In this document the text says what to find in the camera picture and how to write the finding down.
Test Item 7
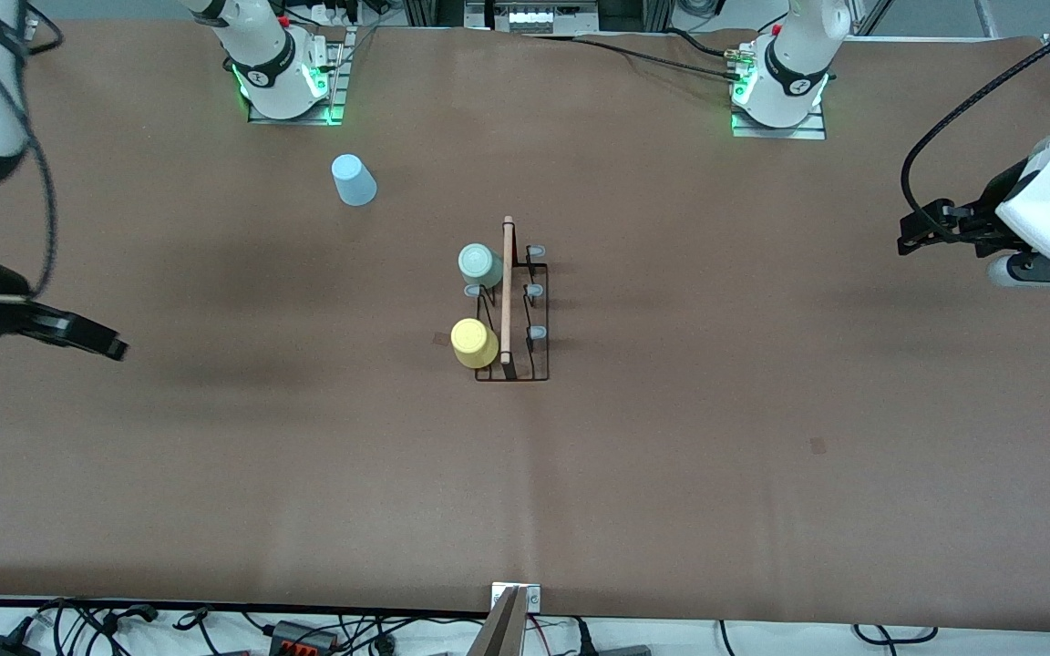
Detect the yellow plastic cup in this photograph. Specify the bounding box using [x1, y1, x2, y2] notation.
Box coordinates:
[450, 317, 499, 370]

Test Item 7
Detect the pale green plastic cup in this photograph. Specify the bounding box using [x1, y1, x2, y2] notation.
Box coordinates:
[458, 242, 504, 291]

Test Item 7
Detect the black wire cup holder rack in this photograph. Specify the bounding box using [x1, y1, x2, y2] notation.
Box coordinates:
[463, 216, 551, 382]

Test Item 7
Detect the light blue plastic cup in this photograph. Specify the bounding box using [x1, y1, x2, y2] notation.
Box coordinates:
[331, 153, 378, 208]

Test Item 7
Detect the black and red connector block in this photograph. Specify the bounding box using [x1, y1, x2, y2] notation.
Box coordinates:
[268, 620, 341, 653]

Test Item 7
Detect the white power strip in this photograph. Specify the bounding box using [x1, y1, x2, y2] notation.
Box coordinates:
[306, 0, 362, 26]

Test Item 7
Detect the grey electronics box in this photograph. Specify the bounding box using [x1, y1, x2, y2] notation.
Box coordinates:
[464, 0, 601, 36]

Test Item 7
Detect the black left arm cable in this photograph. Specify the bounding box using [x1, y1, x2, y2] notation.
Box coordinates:
[899, 5, 1050, 229]

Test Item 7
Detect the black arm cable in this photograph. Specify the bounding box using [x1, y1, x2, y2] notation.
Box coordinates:
[0, 0, 63, 297]
[899, 5, 1050, 229]

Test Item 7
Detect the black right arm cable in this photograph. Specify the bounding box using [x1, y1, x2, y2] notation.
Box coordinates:
[0, 0, 63, 297]

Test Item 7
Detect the aluminium left arm base plate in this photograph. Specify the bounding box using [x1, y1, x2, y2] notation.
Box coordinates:
[731, 105, 827, 140]

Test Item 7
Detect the black braided table cable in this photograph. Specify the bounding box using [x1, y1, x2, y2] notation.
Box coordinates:
[525, 32, 754, 87]
[666, 27, 736, 57]

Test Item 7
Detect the brown camera mount post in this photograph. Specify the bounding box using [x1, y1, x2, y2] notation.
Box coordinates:
[468, 588, 530, 656]

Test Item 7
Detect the silver camera mount bracket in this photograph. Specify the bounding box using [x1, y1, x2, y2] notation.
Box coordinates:
[491, 583, 542, 613]

